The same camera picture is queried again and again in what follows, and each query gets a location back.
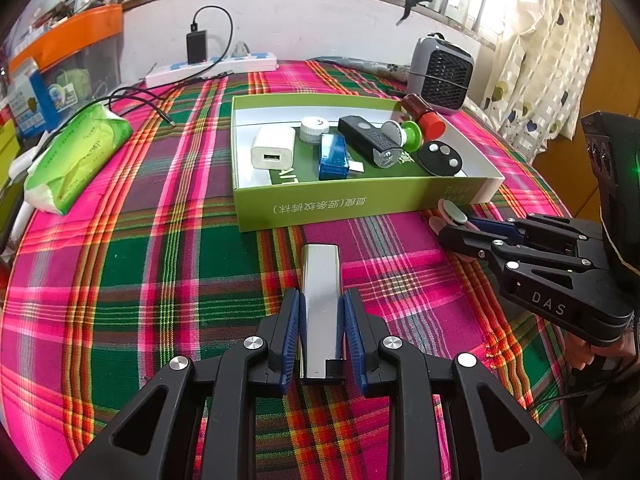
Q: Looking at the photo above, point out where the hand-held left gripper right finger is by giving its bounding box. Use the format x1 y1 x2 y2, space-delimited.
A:
337 290 583 480

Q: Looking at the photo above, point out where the pink clip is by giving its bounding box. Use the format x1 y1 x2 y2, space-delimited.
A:
429 199 483 263

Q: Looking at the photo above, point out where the green tissue pack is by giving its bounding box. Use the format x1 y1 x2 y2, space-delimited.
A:
24 105 133 217

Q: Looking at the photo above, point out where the green white round holder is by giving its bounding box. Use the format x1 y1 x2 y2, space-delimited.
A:
380 120 425 152

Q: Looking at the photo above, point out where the black bike light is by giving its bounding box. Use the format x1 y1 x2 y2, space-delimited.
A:
338 115 401 170

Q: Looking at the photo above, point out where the white usb charger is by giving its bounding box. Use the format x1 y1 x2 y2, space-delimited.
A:
250 126 297 171

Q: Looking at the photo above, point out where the black round key fob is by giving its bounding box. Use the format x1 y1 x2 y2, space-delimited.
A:
417 141 465 178

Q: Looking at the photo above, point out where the black charging cable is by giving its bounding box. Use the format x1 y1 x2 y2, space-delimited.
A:
107 6 235 128

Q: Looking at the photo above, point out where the orange lid storage bin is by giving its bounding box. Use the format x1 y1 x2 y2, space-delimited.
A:
7 4 123 111

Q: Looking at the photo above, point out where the blue white carton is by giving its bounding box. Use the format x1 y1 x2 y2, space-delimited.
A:
9 62 61 138

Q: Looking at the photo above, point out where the person's right hand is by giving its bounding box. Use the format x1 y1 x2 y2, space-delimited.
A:
565 330 640 371

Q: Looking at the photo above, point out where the pink green plaid tablecloth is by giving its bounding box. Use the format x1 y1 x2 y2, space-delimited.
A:
0 59 588 480

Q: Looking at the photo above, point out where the white plastic tube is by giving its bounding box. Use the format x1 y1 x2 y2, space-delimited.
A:
9 132 61 183

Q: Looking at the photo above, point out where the grey desk fan heater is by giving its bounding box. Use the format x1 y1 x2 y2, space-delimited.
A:
407 34 475 115

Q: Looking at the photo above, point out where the green cardboard box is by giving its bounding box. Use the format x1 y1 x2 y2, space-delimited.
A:
231 92 505 233

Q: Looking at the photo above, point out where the cream patterned curtain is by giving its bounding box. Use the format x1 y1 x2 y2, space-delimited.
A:
480 0 601 163

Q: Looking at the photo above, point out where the brown bottle red cap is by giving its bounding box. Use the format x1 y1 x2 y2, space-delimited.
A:
401 93 446 140

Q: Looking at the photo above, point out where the white power strip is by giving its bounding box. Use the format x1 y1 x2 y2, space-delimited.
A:
145 51 278 88

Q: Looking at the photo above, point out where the lime green flat box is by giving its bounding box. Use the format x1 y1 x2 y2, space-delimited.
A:
0 115 23 196

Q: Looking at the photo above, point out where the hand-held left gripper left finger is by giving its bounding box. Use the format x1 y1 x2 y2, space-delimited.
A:
60 289 307 480

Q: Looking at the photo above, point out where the white bottle cap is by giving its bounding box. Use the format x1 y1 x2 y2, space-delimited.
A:
299 116 329 145

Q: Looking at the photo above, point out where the black plugged charger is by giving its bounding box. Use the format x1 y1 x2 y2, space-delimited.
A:
186 30 208 66

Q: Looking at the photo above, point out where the silver lighter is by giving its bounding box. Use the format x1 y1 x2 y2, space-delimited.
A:
298 244 346 385

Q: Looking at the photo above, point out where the blue transparent usb device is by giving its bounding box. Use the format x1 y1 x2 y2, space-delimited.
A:
317 133 349 181

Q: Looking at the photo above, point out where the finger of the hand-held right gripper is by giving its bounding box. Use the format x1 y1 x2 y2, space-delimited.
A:
439 225 586 273
470 214 606 257

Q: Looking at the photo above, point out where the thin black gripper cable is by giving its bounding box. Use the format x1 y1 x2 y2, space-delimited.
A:
530 389 591 411

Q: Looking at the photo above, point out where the person's right forearm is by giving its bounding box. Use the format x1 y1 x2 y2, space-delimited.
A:
565 355 640 476

